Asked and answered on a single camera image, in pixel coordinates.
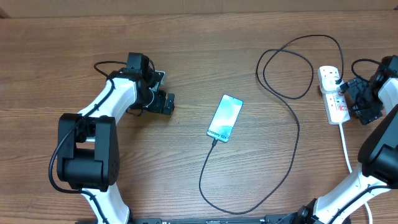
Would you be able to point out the Samsung Galaxy smartphone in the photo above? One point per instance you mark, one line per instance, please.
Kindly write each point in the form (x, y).
(224, 119)

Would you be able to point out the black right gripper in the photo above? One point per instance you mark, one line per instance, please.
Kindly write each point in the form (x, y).
(366, 116)

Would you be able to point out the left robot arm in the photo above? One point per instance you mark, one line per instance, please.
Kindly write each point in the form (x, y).
(86, 160)

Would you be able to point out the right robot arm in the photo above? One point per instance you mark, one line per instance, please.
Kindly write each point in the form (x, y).
(376, 171)

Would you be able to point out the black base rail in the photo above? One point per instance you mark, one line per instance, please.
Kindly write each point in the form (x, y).
(268, 219)

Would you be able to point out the white power strip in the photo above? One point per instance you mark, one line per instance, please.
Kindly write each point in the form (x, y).
(335, 103)

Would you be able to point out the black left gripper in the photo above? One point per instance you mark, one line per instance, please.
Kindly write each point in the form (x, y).
(158, 105)

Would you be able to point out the white charger plug adapter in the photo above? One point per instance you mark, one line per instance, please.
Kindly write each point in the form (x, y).
(330, 85)

